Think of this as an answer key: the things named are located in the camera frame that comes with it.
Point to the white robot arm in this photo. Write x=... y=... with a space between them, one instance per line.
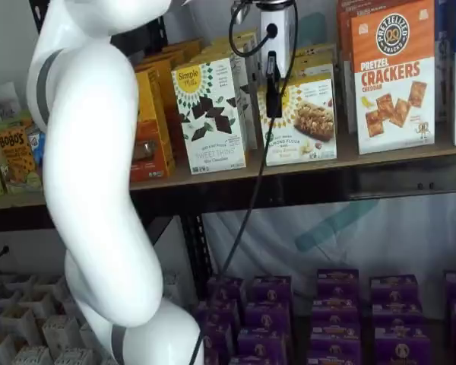
x=91 y=152

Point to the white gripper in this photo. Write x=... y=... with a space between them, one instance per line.
x=283 y=38

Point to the wooden shelf board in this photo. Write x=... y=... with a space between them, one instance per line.
x=15 y=199
x=346 y=159

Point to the orange Revival box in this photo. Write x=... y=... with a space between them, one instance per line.
x=192 y=47
x=152 y=125
x=182 y=61
x=171 y=76

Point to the Simple Mills almond bar box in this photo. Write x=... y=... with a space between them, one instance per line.
x=315 y=53
x=315 y=72
x=311 y=121

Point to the orange pretzel crackers box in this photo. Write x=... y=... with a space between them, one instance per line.
x=393 y=95
x=344 y=57

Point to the white patterned small box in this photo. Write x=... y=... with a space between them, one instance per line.
x=74 y=357
x=175 y=285
x=32 y=356
x=62 y=332

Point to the blue purple ZBar box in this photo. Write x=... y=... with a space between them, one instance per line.
x=36 y=148

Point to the yellow Bobo's box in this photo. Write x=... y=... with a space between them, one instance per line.
x=11 y=127
x=17 y=159

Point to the black metal shelf rack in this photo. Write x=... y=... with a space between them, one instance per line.
x=327 y=190

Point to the white carton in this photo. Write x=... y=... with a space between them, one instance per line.
x=7 y=100

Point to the small black plug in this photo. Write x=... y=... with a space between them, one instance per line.
x=4 y=251

